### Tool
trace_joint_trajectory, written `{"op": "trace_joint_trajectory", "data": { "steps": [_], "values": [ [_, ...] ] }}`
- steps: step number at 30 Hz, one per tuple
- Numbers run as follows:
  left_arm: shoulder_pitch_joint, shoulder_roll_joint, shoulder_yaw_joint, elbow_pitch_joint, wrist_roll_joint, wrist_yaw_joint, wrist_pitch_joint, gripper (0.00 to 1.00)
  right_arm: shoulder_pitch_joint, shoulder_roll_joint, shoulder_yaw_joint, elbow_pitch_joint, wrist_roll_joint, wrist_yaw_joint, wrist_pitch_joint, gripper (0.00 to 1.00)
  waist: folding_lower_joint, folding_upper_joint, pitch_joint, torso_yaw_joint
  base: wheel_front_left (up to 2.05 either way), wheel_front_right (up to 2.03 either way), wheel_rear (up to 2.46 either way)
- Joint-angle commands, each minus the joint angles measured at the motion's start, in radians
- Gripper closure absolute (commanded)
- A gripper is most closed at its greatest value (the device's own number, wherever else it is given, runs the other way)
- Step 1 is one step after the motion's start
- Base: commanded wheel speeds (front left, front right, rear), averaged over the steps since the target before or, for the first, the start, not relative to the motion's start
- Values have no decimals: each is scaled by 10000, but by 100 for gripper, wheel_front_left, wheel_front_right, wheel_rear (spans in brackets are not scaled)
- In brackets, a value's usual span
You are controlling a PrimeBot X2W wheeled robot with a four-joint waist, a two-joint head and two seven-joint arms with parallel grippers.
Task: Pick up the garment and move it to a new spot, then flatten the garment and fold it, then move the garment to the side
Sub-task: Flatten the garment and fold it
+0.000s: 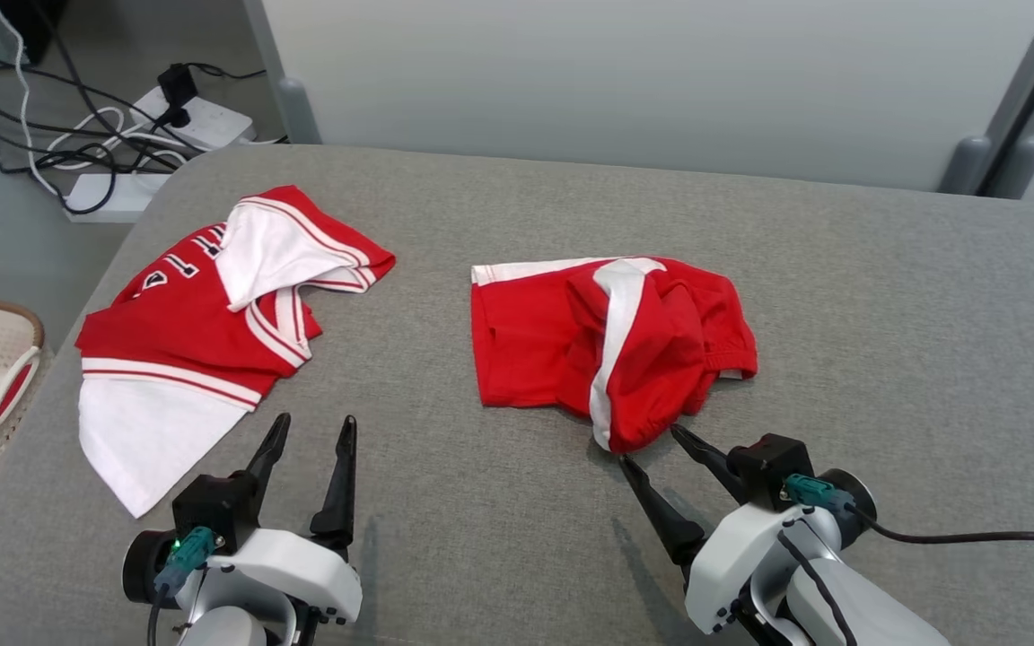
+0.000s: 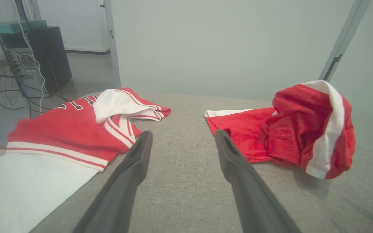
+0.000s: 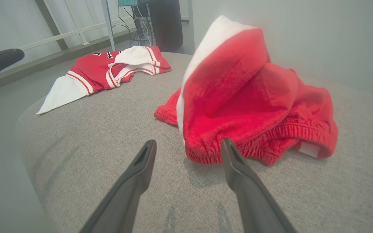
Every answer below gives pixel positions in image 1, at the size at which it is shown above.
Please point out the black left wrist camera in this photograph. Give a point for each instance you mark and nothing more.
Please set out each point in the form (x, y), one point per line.
(212, 507)

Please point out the red white-striped shorts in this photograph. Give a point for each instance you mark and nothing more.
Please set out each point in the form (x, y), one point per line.
(553, 350)

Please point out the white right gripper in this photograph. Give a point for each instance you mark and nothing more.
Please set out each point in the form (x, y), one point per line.
(732, 556)

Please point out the white power strip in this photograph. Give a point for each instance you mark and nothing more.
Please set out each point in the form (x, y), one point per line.
(212, 121)
(118, 197)

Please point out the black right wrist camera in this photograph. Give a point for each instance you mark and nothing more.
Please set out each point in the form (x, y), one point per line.
(764, 467)

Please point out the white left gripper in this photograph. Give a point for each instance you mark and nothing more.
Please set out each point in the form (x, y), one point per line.
(302, 565)

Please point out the red white basketball jersey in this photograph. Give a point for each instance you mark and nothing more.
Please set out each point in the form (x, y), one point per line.
(185, 323)

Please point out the grey partition post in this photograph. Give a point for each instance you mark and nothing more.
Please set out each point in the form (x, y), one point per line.
(297, 108)
(1015, 108)

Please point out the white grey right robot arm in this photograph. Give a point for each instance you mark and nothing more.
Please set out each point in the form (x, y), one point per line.
(849, 601)

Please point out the black power adapter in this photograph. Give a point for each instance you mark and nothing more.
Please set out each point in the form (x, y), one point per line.
(178, 85)

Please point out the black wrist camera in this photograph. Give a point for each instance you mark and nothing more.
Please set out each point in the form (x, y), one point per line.
(212, 507)
(764, 467)

